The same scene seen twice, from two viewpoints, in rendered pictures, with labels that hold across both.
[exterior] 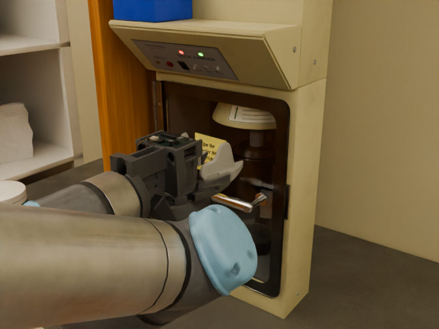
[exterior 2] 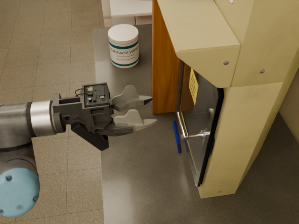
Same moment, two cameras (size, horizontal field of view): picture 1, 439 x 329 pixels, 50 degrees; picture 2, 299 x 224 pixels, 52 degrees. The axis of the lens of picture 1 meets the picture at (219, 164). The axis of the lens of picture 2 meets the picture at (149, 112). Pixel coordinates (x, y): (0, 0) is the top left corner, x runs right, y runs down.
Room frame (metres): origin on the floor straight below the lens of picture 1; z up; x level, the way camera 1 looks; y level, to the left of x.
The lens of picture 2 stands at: (0.34, -0.33, 1.82)
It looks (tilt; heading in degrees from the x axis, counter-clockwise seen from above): 48 degrees down; 45
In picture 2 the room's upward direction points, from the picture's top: straight up
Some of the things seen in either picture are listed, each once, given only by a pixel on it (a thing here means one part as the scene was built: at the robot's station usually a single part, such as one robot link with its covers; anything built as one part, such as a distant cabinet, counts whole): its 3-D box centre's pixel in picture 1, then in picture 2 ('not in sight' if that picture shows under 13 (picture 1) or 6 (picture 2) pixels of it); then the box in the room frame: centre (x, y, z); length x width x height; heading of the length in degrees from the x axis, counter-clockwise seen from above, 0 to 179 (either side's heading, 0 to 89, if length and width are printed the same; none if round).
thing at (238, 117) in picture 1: (216, 188); (193, 106); (0.85, 0.01, 1.19); 0.30 x 0.01 x 0.40; 53
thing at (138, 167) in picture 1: (155, 176); (84, 110); (0.56, 0.08, 1.34); 0.12 x 0.08 x 0.09; 144
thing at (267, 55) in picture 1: (199, 53); (185, 23); (0.81, 0.03, 1.46); 0.32 x 0.12 x 0.10; 54
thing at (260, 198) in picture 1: (238, 198); (188, 125); (0.78, -0.03, 1.20); 0.10 x 0.05 x 0.03; 53
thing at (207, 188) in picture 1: (200, 185); (113, 125); (0.59, 0.03, 1.32); 0.09 x 0.05 x 0.02; 129
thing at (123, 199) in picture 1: (106, 204); (46, 117); (0.49, 0.13, 1.33); 0.08 x 0.05 x 0.08; 54
